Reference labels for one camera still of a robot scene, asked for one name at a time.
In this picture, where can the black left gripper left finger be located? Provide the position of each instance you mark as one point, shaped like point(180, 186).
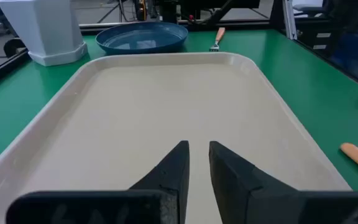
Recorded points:
point(166, 183)

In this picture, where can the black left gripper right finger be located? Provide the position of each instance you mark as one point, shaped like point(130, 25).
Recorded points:
point(238, 186)

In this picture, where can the beige plastic tray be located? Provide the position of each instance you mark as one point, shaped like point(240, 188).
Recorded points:
point(166, 102)

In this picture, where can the blue round plate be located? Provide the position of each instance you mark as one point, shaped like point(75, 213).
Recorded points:
point(141, 39)

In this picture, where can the green table mat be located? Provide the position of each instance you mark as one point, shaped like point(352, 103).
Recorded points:
point(291, 77)

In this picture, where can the black drawer cabinet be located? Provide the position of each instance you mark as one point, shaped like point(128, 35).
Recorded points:
point(312, 37)

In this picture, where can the yellow black tool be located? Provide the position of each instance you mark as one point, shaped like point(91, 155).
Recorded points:
point(141, 9)

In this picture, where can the person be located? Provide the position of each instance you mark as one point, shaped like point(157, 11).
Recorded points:
point(353, 53)

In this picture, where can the white hexagonal plant pot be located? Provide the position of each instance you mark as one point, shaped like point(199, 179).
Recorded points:
point(48, 31)

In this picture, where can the black chair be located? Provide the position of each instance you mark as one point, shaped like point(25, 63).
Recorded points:
point(11, 46)

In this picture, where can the silver aluminium post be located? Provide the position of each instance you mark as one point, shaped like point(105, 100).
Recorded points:
point(290, 18)

